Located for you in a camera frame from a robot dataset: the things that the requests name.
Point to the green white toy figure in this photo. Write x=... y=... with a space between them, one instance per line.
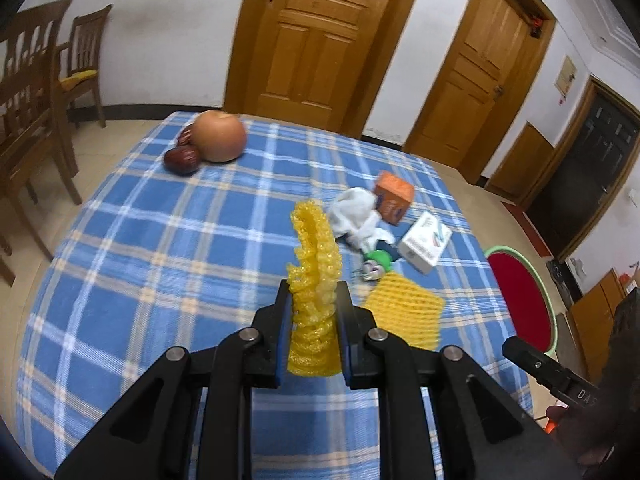
x=375 y=267

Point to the wooden wall panel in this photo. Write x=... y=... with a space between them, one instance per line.
x=520 y=165

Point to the large apple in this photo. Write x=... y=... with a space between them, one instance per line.
x=220 y=135

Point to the small orange box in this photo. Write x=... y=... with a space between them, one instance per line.
x=395 y=192

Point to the red jujube date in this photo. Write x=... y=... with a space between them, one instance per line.
x=186 y=136
x=181 y=161

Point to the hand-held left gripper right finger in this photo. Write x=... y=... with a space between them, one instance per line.
x=350 y=360

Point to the tall wooden chair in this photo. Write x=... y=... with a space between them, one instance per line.
x=30 y=125

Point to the white printed box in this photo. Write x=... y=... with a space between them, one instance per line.
x=422 y=245

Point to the yellow foam fruit net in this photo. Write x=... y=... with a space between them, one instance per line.
x=315 y=270
x=405 y=310

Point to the red door ornament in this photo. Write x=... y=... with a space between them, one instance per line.
x=536 y=25

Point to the wooden chair with cushion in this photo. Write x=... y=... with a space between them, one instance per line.
x=85 y=35

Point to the low wooden cabinet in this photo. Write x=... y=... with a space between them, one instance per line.
x=600 y=320

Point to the white plastic bag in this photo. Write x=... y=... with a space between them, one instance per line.
x=355 y=212

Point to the framed wall notice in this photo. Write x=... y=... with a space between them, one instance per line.
x=565 y=77

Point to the blue plaid tablecloth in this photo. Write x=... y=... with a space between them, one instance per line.
x=150 y=260

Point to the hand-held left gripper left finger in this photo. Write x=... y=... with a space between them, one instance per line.
x=282 y=340

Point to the dark entrance door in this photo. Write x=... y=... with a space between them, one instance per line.
x=590 y=170

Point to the red doormat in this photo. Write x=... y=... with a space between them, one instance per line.
x=527 y=227

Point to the yellow seat cushion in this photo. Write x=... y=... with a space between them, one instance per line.
x=77 y=80

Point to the red basin with green rim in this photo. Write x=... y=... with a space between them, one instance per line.
x=520 y=300

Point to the dark shoes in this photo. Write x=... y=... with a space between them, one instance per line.
x=560 y=280

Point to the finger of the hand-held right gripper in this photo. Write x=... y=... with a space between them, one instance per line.
x=535 y=362

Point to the light wooden panel door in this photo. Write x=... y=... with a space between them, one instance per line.
x=470 y=90
x=310 y=45

